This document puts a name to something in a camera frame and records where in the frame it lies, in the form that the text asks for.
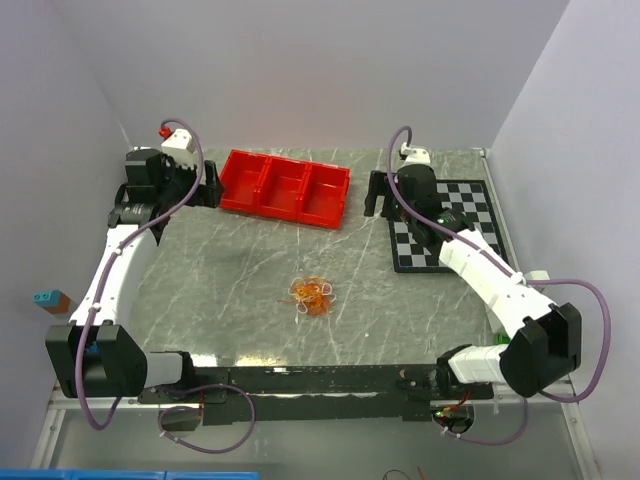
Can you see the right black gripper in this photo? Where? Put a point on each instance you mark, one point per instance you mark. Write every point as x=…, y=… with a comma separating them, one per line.
x=378, y=187

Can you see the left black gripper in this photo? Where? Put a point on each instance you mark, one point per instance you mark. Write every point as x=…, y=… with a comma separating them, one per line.
x=208, y=194

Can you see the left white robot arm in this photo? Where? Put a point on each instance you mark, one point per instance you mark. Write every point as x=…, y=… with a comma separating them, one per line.
x=94, y=355

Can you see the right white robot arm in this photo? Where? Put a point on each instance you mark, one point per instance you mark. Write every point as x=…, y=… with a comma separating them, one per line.
x=544, y=338

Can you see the red three-compartment tray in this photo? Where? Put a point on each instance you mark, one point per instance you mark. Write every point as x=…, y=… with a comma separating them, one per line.
x=289, y=190

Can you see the green small block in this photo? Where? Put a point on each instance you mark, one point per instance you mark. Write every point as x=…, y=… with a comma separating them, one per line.
x=501, y=339

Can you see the blue orange toy block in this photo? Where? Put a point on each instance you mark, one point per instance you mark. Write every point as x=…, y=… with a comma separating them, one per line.
x=54, y=302

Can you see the blue bin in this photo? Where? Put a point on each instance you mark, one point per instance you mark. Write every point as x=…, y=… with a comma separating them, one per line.
x=78, y=474

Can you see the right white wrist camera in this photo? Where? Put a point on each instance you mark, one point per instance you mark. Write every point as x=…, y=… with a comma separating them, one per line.
x=412, y=154

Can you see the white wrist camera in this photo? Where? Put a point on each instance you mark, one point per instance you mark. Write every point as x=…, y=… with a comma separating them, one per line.
x=412, y=154
x=179, y=145

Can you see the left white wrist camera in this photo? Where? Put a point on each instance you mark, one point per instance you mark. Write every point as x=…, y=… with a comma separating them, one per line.
x=179, y=145

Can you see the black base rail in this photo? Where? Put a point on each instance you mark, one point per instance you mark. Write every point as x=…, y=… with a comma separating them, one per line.
x=296, y=393

